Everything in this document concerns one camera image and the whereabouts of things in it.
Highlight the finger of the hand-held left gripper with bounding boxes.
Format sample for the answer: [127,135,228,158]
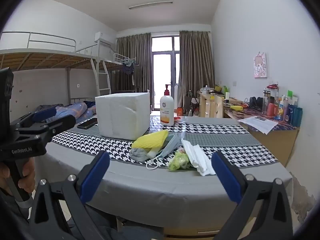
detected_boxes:
[15,114,76,143]
[10,107,57,130]

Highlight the printed paper sheets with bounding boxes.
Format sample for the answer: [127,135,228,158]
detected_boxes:
[237,116,279,135]

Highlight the person's left hand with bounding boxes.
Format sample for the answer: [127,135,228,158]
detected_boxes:
[0,158,36,193]

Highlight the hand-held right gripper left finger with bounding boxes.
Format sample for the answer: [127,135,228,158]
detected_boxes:
[29,150,118,240]

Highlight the white air conditioner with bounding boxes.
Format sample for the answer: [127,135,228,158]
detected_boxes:
[94,32,113,46]

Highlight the wooden desk with patterned cloth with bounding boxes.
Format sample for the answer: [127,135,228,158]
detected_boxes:
[222,102,300,168]

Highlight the green plastic packet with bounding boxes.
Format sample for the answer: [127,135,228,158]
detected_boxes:
[167,149,190,171]

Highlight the row of toiletry bottles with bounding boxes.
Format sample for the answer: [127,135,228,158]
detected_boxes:
[261,84,303,127]

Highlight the grey houndstooth tablecloth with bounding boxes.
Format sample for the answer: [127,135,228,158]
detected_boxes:
[35,115,294,220]

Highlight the translucent white plastic bottle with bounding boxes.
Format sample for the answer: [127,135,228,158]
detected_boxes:
[180,138,217,176]

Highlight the glass balcony door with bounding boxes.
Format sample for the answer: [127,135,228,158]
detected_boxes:
[151,36,181,110]

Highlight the grey steel wool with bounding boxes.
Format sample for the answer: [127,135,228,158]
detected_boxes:
[129,147,150,162]

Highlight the ceiling tube light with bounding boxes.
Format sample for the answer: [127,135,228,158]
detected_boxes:
[129,1,174,10]

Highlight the black headphones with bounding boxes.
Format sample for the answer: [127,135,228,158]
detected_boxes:
[249,96,264,110]

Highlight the blue orange checked quilt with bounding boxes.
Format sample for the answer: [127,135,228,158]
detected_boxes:
[36,101,97,122]

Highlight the blue face mask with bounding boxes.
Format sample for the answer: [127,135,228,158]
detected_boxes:
[146,133,182,170]

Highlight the metal bunk bed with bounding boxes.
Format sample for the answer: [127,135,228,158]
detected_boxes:
[104,52,150,95]
[0,31,112,120]

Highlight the white lotion pump bottle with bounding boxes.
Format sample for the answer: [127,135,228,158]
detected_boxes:
[160,84,175,127]

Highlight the brown curtain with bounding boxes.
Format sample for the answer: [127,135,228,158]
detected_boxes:
[178,31,215,110]
[116,33,152,97]

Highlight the white foam box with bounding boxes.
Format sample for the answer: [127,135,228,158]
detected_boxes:
[95,92,150,140]

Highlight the white metal bed ladder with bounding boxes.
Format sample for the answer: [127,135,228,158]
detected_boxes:
[95,60,112,97]

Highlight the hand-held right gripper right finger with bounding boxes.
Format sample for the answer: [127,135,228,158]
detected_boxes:
[211,151,294,240]

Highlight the dark hanging clothes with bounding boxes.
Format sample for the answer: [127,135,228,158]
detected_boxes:
[121,61,143,85]

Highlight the black smartphone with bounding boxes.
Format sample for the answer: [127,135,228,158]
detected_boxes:
[77,117,98,130]

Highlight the wooden desk with drawers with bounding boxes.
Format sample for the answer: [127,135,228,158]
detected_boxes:
[197,91,247,118]

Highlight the wooden smiley chair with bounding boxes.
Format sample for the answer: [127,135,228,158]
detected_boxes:
[214,95,224,118]

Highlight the cartoon wall poster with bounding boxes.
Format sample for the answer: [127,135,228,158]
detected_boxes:
[253,52,267,78]

